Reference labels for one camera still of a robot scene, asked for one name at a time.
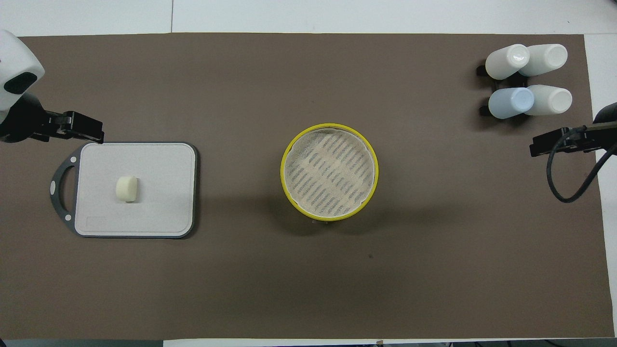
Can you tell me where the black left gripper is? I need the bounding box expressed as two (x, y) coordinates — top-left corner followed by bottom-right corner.
(0, 92), (105, 145)

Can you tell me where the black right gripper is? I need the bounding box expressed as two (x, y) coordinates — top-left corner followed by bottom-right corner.
(530, 102), (617, 158)

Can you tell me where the white steamed bun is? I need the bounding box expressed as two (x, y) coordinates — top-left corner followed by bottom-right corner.
(115, 175), (140, 204)

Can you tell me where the yellow steamer basket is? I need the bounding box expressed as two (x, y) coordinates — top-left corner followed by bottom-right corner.
(281, 123), (380, 223)

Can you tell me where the white plastic bottle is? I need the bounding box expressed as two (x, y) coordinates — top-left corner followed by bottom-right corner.
(523, 84), (573, 116)
(519, 43), (568, 77)

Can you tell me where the light blue plastic bottle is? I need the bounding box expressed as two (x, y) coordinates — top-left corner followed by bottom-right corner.
(488, 87), (535, 120)

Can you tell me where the white bottle with glossy cap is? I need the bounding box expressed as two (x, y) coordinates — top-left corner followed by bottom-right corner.
(485, 44), (531, 80)

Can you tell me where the black bottle rack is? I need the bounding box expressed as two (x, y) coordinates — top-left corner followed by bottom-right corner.
(476, 61), (531, 118)

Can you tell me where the brown table mat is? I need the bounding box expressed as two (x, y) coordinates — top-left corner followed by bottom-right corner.
(0, 33), (615, 340)

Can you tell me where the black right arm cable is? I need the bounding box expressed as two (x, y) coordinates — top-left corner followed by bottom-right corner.
(546, 127), (617, 203)

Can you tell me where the grey cutting board with handle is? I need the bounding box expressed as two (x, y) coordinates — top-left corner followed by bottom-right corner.
(50, 141), (199, 240)

